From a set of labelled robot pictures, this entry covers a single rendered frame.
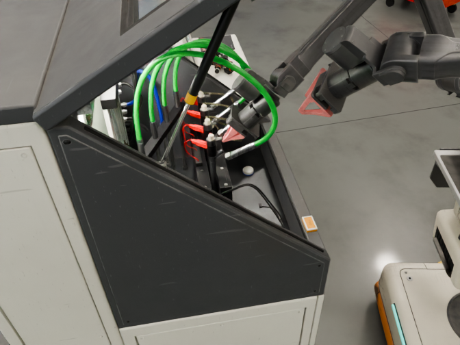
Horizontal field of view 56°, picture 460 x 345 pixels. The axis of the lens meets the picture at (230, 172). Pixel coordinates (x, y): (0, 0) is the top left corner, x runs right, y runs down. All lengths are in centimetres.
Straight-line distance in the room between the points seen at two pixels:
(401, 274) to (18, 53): 170
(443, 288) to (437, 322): 17
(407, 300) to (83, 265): 138
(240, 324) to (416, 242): 150
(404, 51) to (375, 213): 195
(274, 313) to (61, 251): 63
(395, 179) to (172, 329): 201
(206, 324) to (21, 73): 81
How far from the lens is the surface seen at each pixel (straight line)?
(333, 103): 92
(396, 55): 83
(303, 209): 131
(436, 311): 203
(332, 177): 288
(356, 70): 89
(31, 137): 83
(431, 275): 213
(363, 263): 244
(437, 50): 83
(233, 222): 99
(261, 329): 139
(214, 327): 133
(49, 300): 118
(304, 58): 117
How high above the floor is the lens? 187
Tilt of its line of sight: 41 degrees down
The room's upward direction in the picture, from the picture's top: 2 degrees counter-clockwise
